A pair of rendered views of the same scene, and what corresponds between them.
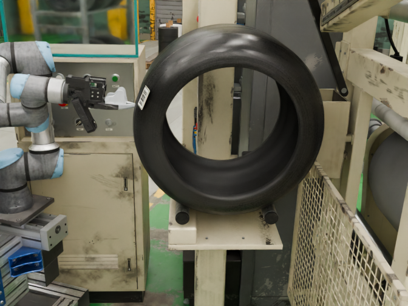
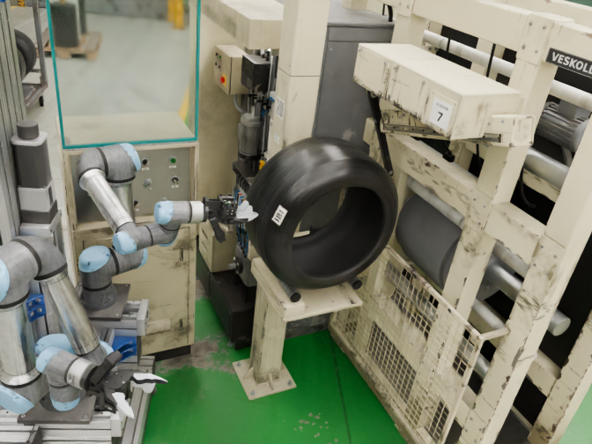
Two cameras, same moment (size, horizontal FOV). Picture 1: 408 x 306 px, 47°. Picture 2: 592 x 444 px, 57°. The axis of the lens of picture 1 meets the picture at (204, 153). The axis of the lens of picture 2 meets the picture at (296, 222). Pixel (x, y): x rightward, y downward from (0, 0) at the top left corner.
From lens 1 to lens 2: 1.03 m
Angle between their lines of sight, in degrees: 25
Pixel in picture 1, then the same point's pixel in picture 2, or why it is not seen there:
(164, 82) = (299, 203)
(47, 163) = (135, 257)
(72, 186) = not seen: hidden behind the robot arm
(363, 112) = (402, 186)
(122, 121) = (178, 197)
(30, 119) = (168, 238)
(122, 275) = (173, 335)
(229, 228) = (317, 294)
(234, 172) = (311, 246)
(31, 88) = (179, 216)
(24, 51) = (115, 159)
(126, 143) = not seen: hidden behind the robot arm
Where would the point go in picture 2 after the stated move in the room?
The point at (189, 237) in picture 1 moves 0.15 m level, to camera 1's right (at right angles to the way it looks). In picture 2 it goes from (299, 310) to (333, 304)
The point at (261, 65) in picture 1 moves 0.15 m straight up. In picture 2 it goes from (366, 183) to (374, 144)
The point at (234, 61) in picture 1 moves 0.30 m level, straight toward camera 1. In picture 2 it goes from (350, 182) to (388, 226)
